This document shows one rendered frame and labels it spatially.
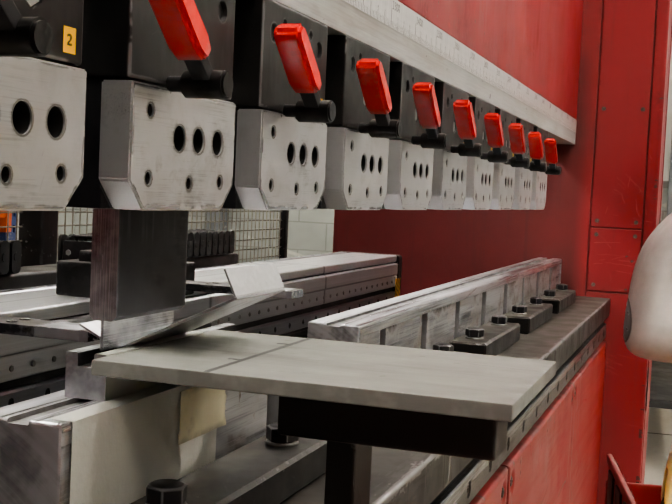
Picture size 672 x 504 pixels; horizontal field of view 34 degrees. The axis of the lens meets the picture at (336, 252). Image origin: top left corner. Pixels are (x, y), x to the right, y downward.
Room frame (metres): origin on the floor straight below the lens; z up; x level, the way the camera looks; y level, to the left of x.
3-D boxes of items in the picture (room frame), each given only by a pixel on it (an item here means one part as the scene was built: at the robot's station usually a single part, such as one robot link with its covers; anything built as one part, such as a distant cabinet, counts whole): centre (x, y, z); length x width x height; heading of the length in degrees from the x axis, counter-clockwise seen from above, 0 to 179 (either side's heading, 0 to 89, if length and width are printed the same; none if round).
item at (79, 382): (0.79, 0.13, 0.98); 0.20 x 0.03 x 0.03; 161
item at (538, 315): (2.08, -0.37, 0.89); 0.30 x 0.05 x 0.03; 161
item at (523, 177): (2.06, -0.31, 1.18); 0.15 x 0.09 x 0.17; 161
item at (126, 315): (0.76, 0.14, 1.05); 0.10 x 0.02 x 0.10; 161
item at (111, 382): (0.76, 0.12, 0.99); 0.14 x 0.01 x 0.03; 161
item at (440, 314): (1.96, -0.27, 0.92); 1.67 x 0.06 x 0.10; 161
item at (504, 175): (1.88, -0.25, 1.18); 0.15 x 0.09 x 0.17; 161
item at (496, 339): (1.70, -0.24, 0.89); 0.30 x 0.05 x 0.03; 161
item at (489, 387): (0.72, 0.00, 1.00); 0.26 x 0.18 x 0.01; 71
